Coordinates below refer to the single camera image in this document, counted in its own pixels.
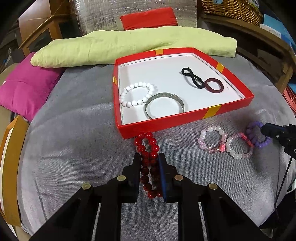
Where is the purple bead bracelet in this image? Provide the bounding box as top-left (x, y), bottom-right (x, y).
top-left (245, 120), bottom-right (273, 149)

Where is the pink white bead bracelet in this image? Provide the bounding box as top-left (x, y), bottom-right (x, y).
top-left (225, 132), bottom-right (254, 160)

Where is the pink bead flower bracelet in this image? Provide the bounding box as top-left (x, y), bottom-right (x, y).
top-left (197, 126), bottom-right (228, 154)

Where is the red bead bracelet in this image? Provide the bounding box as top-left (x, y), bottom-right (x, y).
top-left (134, 131), bottom-right (164, 199)

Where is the wooden side bench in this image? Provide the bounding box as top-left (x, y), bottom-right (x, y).
top-left (200, 14), bottom-right (295, 93)

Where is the blue fashion box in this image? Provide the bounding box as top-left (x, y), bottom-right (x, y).
top-left (263, 14), bottom-right (295, 45)

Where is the wooden chair edge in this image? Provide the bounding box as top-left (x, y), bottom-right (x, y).
top-left (1, 115), bottom-right (29, 226)

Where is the silver metal bangle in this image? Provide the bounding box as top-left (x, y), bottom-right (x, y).
top-left (144, 92), bottom-right (185, 120)

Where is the wicker basket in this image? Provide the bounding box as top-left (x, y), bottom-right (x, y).
top-left (201, 0), bottom-right (263, 26)

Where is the red shallow cardboard box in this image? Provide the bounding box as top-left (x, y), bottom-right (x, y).
top-left (112, 48), bottom-right (254, 138)

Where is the magenta pillow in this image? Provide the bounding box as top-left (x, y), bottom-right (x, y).
top-left (1, 52), bottom-right (65, 121)

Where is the small red cushion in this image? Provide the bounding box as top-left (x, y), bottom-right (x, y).
top-left (120, 7), bottom-right (178, 30)

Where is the light green folded blanket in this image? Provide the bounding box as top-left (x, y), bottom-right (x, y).
top-left (31, 26), bottom-right (237, 68)

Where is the silver insulated foil panel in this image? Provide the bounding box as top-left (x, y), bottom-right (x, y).
top-left (71, 0), bottom-right (198, 35)

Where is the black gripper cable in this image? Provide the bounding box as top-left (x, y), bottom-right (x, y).
top-left (273, 157), bottom-right (295, 223)

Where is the maroon hair tie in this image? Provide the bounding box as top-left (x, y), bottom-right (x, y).
top-left (204, 78), bottom-right (225, 94)

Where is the black hair tie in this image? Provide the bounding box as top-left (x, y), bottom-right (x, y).
top-left (181, 67), bottom-right (206, 89)

